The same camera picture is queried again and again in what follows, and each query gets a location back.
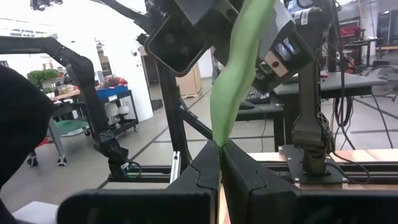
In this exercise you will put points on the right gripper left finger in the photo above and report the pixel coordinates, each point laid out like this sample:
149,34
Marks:
202,174

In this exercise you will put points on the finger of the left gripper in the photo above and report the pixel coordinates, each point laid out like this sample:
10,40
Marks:
276,28
205,9

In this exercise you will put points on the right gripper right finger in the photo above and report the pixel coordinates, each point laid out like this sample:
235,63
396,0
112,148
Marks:
245,177

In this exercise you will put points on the black tulip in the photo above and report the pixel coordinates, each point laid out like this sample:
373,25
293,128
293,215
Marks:
236,77

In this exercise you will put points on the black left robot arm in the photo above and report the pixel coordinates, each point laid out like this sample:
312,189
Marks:
309,93

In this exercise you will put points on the red flowers in bin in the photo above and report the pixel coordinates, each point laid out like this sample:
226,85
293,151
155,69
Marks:
113,81

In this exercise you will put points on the silver aluminium bar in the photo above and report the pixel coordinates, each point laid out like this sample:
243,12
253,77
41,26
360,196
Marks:
175,168

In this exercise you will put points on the cardboard box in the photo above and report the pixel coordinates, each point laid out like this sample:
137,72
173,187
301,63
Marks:
189,82

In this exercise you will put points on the white column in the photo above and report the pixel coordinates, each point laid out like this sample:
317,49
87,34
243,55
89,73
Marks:
130,77

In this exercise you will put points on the black keyboard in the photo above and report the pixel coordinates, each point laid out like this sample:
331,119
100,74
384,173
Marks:
258,96

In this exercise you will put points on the black computer mouse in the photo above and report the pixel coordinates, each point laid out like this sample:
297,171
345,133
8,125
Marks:
246,105

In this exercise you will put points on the red tool chest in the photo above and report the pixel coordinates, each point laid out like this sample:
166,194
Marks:
349,32

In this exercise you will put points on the black desk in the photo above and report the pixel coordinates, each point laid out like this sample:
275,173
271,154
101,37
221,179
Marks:
335,81

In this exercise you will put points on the black cart blue bin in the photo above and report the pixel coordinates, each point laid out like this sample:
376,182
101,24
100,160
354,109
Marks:
112,92

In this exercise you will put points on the white globe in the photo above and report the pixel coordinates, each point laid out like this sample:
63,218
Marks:
123,109
112,109

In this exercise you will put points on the black cabinet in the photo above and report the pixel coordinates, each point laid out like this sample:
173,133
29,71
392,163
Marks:
387,28

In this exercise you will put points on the grey floor fan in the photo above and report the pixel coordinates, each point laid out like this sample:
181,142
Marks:
384,79

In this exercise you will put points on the wooden workbench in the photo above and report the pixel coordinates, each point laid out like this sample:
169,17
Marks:
65,95

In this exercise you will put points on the green potted plant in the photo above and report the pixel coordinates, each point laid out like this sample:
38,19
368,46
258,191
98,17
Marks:
42,76

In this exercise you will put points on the black metal table frame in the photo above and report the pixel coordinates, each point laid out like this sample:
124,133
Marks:
169,109

